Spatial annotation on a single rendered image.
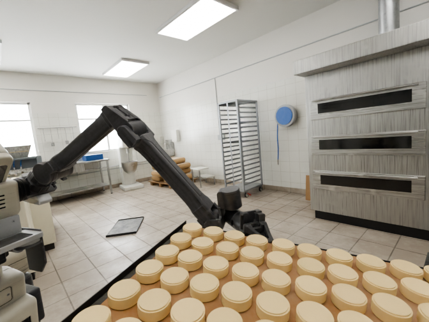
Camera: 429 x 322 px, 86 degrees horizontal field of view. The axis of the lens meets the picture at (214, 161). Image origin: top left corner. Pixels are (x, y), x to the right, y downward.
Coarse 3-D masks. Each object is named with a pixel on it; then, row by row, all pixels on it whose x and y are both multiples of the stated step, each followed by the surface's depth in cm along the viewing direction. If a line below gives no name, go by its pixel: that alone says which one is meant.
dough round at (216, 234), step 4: (208, 228) 59; (212, 228) 60; (216, 228) 60; (220, 228) 60; (204, 232) 58; (208, 232) 57; (212, 232) 57; (216, 232) 57; (220, 232) 57; (204, 236) 57; (208, 236) 56; (212, 236) 56; (216, 236) 56; (220, 236) 57; (216, 240) 56
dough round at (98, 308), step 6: (96, 306) 34; (102, 306) 34; (84, 312) 33; (90, 312) 33; (96, 312) 33; (102, 312) 33; (108, 312) 33; (78, 318) 32; (84, 318) 32; (90, 318) 32; (96, 318) 32; (102, 318) 32; (108, 318) 32
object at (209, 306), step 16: (192, 240) 57; (208, 256) 50; (352, 256) 51; (192, 272) 45; (288, 272) 45; (144, 288) 40; (160, 288) 40; (256, 288) 41; (208, 304) 37; (368, 304) 37; (416, 304) 38; (112, 320) 34; (160, 320) 34; (256, 320) 34; (336, 320) 34; (416, 320) 34
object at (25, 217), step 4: (20, 204) 215; (24, 204) 219; (28, 204) 256; (20, 208) 216; (24, 208) 217; (28, 208) 248; (20, 212) 216; (24, 212) 217; (28, 212) 240; (20, 216) 216; (24, 216) 218; (28, 216) 233; (20, 220) 216; (24, 220) 218; (28, 220) 226; (32, 220) 267; (24, 224) 218; (28, 224) 221; (32, 224) 258; (32, 272) 223; (32, 276) 225
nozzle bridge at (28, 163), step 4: (32, 156) 296; (36, 156) 276; (40, 156) 278; (16, 160) 271; (24, 160) 276; (28, 160) 278; (32, 160) 280; (36, 160) 283; (40, 160) 278; (12, 164) 269; (16, 164) 271; (24, 164) 276; (28, 164) 278; (32, 164) 280; (12, 168) 270; (16, 168) 272; (24, 168) 276; (28, 168) 274; (32, 168) 277
